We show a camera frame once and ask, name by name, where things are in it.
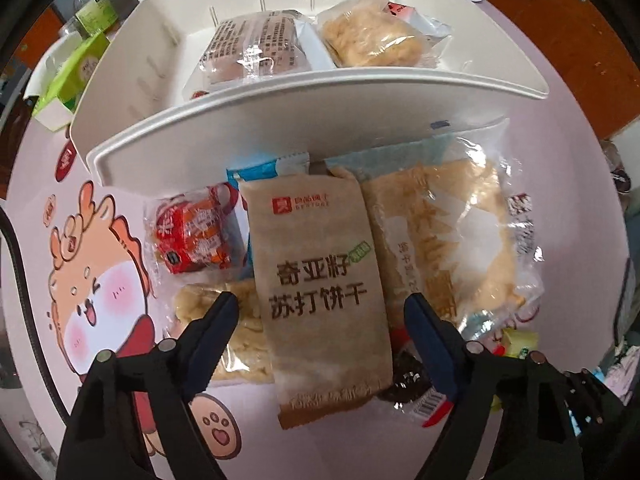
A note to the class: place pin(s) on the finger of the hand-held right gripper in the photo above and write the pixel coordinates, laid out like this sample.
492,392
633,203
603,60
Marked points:
595,405

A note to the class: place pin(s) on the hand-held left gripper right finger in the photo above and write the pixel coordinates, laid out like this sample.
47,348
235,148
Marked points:
432,347

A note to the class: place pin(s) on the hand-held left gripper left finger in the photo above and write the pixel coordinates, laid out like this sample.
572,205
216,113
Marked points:
212,345

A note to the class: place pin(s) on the beige cracker packet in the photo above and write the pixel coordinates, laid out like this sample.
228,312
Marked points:
320,270

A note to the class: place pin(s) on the white plastic tray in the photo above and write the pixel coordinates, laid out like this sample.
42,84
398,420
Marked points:
320,95

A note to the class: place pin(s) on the brown printed packet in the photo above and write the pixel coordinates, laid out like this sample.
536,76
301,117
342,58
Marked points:
250,45

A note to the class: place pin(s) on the white and beige snack packet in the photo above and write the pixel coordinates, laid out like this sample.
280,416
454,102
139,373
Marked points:
370,35

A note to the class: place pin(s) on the clear packet of pale crisps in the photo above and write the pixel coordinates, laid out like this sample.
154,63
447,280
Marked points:
245,340

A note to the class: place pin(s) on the dark snack packet red edge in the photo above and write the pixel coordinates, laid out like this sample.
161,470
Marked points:
407,385

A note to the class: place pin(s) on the small green snack packet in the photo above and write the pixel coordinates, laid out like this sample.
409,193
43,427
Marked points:
520,345

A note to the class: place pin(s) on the large clear bag yellow crisps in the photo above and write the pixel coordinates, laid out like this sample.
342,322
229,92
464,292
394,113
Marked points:
440,230

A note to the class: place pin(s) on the blue and white snack packet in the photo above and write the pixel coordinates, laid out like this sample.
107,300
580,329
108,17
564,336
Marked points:
265,169

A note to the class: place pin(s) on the green tissue box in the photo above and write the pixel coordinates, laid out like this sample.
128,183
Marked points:
70,75

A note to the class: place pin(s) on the clear bottle with green label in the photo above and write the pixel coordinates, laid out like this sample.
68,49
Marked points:
95,7

